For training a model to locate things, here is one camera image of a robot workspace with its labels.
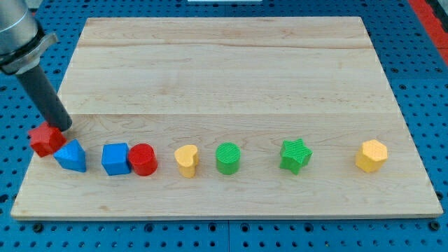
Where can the blue triangle block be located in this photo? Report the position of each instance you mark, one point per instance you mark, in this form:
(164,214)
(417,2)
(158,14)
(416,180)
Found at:
(71,156)

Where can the red star block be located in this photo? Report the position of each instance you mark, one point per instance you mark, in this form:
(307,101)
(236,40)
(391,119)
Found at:
(46,140)

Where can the green star block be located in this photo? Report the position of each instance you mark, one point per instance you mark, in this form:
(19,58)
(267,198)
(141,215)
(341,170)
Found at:
(294,155)

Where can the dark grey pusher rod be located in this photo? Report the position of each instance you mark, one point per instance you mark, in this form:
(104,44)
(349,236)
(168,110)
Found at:
(44,97)

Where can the red cylinder block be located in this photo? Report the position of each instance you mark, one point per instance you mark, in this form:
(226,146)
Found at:
(143,159)

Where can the yellow heart block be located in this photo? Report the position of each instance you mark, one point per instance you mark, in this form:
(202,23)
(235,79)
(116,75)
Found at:
(187,159)

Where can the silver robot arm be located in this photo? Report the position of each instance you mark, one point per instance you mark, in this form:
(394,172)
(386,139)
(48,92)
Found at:
(23,40)

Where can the wooden board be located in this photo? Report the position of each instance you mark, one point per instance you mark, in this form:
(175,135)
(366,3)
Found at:
(251,81)

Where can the yellow hexagon block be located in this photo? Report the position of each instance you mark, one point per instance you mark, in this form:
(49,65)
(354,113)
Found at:
(371,156)

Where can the green cylinder block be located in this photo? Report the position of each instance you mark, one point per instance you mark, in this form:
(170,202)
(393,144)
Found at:
(227,158)

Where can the blue cube block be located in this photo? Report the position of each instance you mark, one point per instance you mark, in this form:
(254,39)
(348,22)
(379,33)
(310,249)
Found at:
(114,159)

